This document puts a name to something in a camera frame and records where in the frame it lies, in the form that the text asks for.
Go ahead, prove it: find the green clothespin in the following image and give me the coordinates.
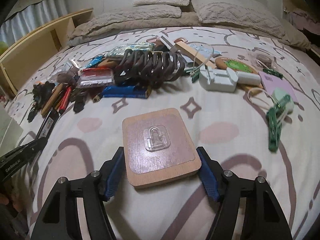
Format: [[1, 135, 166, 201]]
[[273, 94, 293, 115], [266, 107, 281, 152]]

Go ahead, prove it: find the silver foil packet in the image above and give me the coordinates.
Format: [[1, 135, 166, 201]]
[[105, 42, 155, 58]]

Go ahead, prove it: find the blue rectangular packet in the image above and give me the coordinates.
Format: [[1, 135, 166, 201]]
[[99, 86, 152, 99]]

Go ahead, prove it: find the mint green round tape measure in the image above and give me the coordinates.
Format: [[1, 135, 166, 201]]
[[272, 88, 295, 114]]

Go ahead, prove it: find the brown tape roll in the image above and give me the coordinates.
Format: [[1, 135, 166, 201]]
[[256, 54, 272, 68]]

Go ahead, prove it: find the light wooden stick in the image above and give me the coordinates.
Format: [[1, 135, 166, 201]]
[[175, 41, 216, 69]]

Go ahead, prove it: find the red pen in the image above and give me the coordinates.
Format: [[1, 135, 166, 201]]
[[58, 86, 72, 115]]

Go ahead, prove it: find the wooden handle tool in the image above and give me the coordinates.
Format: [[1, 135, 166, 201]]
[[41, 83, 64, 117]]

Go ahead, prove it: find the round cork coaster green print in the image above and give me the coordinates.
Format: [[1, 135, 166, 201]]
[[215, 57, 258, 74]]

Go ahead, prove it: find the beige folded blanket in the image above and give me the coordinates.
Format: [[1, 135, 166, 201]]
[[68, 5, 311, 51]]

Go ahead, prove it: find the purple notepad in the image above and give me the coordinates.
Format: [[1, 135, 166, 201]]
[[258, 71, 298, 103]]

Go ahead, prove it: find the white plastic dispenser device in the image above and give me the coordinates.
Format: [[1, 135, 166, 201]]
[[199, 66, 238, 93]]

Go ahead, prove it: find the dark green clip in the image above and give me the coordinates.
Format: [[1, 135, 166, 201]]
[[263, 68, 283, 79]]

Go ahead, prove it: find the grey curtain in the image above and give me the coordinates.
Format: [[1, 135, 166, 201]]
[[1, 0, 69, 46]]

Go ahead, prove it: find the wooden bedside shelf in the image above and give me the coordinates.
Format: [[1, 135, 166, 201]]
[[1, 8, 93, 99]]

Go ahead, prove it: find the square wooden coaster with hook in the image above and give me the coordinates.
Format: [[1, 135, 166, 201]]
[[122, 108, 202, 189]]

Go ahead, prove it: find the large beige quilted pillow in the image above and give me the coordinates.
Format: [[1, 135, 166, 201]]
[[191, 0, 285, 38]]

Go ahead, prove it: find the red clear plastic case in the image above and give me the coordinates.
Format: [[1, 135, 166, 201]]
[[76, 68, 114, 88]]

